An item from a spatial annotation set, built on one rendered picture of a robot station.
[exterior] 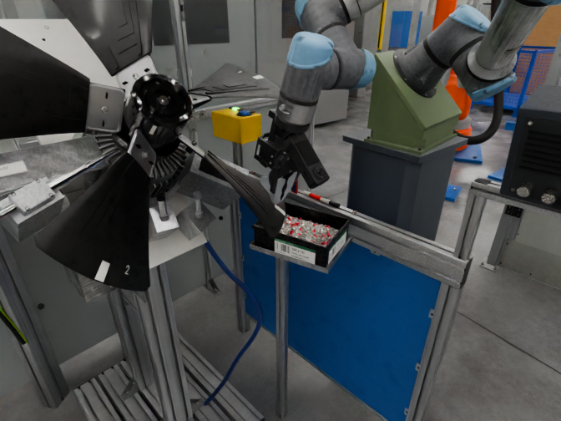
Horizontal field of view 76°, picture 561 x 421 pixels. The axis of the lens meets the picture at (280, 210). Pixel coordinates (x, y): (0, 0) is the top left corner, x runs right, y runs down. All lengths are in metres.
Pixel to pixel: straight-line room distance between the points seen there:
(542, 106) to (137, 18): 0.79
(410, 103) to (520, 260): 1.60
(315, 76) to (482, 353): 1.62
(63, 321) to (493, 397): 1.80
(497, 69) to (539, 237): 1.52
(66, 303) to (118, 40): 1.17
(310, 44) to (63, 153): 0.53
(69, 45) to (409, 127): 0.96
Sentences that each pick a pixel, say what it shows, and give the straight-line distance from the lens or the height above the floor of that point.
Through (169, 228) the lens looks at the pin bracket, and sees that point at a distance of 0.87.
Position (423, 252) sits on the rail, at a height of 0.83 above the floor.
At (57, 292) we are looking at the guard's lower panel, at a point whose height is 0.40.
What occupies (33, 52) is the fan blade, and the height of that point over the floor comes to 1.31.
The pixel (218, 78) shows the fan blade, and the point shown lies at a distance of 1.00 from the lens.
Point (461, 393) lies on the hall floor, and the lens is 1.83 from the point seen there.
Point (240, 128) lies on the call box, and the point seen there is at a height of 1.04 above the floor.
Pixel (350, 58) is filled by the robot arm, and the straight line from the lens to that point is 0.74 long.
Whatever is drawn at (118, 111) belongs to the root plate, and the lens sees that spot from 0.81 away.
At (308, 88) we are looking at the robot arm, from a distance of 0.68.
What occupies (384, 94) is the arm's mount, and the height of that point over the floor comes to 1.16.
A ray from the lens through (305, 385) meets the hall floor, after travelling 1.69.
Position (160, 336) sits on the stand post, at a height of 0.52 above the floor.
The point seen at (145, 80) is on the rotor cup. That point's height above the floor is 1.26.
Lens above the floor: 1.36
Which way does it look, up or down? 28 degrees down
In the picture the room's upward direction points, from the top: straight up
